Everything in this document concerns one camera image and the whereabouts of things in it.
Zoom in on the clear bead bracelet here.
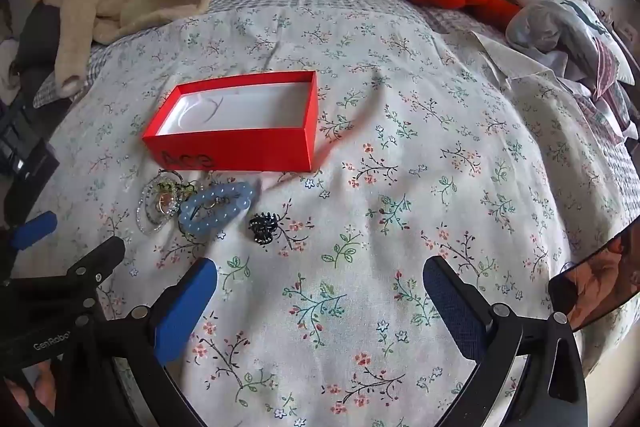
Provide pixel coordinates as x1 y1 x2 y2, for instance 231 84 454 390
136 179 182 236

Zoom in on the black claw hair clip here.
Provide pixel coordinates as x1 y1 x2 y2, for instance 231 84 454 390
248 213 281 245

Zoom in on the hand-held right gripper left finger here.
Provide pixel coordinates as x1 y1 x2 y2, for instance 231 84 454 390
112 258 219 410

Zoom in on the person's left hand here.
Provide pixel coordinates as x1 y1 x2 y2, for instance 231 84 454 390
5 359 58 415

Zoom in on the light blue bead bracelet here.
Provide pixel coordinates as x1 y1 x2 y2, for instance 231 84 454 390
178 181 263 234

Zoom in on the black box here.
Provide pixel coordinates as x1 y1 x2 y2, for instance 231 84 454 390
0 96 61 182

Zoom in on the floral bed sheet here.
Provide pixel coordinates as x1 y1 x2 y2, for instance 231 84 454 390
30 0 640 427

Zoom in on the green bead bracelet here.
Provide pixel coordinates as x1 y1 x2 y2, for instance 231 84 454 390
156 174 198 200

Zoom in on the grey printed cloth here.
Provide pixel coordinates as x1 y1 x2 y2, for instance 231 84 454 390
505 0 637 88

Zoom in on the red cardboard box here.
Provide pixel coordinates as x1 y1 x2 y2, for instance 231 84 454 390
141 70 319 172

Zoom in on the dark clothing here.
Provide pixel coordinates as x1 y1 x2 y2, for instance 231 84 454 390
9 1 67 74

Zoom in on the white collared shirt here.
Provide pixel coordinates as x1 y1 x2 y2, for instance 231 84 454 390
471 32 562 91

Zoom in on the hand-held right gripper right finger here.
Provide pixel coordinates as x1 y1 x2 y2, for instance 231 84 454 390
422 256 590 427

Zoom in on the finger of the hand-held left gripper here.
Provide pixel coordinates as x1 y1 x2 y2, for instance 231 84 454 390
0 236 127 305
0 213 59 258

